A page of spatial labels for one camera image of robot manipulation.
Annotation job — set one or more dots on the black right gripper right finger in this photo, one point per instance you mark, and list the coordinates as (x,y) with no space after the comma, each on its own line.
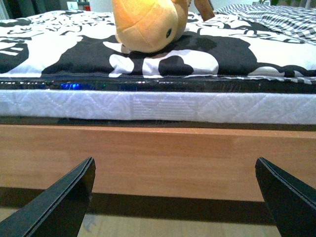
(291,202)

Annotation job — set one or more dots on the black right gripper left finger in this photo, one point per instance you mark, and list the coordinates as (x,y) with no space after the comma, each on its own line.
(59,210)

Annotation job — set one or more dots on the white quilted mattress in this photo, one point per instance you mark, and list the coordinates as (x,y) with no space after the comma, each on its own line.
(216,107)

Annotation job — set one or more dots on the black and white bedspread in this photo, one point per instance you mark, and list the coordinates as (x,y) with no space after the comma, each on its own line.
(81,43)

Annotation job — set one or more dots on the black white checkered blanket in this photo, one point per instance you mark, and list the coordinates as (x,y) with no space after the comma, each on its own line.
(296,22)

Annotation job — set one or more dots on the orange plush toy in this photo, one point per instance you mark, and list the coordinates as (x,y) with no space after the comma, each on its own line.
(149,26)

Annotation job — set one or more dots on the wooden bed frame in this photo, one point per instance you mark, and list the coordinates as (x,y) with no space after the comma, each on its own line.
(167,162)

